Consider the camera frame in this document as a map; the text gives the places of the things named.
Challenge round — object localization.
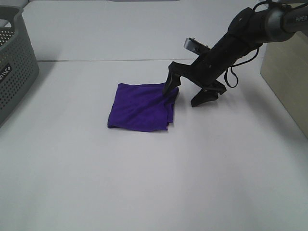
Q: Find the black cable loop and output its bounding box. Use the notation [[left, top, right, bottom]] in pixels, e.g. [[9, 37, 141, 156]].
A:
[[223, 43, 263, 89]]

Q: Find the grey perforated plastic basket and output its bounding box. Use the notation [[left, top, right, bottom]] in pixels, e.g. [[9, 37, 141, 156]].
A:
[[0, 6, 39, 124]]

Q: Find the beige storage box grey rim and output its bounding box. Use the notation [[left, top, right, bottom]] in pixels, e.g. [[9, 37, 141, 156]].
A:
[[260, 32, 308, 136]]

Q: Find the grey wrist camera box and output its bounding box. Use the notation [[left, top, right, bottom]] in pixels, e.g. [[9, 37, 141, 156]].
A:
[[183, 38, 211, 55]]

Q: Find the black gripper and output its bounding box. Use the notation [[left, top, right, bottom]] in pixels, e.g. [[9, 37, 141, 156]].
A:
[[162, 33, 255, 107]]

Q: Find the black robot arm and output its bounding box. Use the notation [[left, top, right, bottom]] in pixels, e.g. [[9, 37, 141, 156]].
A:
[[162, 0, 308, 107]]

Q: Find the purple towel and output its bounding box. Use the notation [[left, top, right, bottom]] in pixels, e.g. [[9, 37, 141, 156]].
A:
[[107, 83, 179, 132]]

